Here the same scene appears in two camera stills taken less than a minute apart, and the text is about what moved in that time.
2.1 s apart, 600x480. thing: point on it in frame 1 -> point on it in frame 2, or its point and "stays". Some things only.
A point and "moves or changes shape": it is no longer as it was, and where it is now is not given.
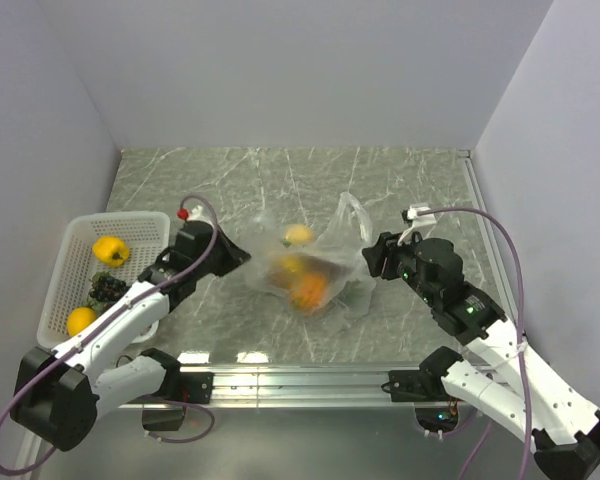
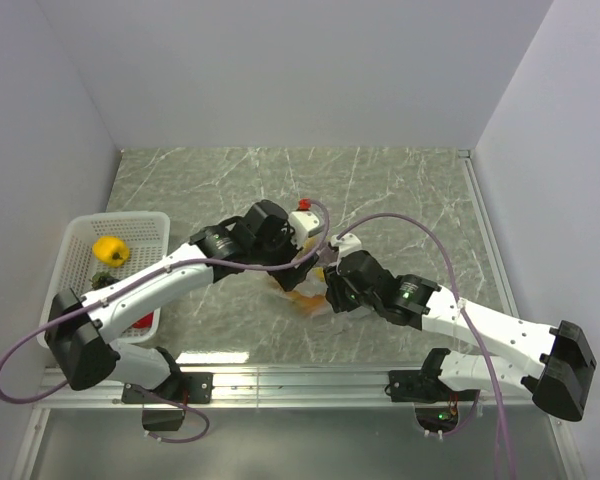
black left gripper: x=234 y=255 -> x=289 y=276
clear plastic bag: x=323 y=273 moves or changes shape
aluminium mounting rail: x=298 y=388 stays
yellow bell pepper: x=110 y=250 stays
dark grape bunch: x=104 y=288 stays
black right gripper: x=387 y=246 -> x=334 y=293
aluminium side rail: x=500 y=266 stays
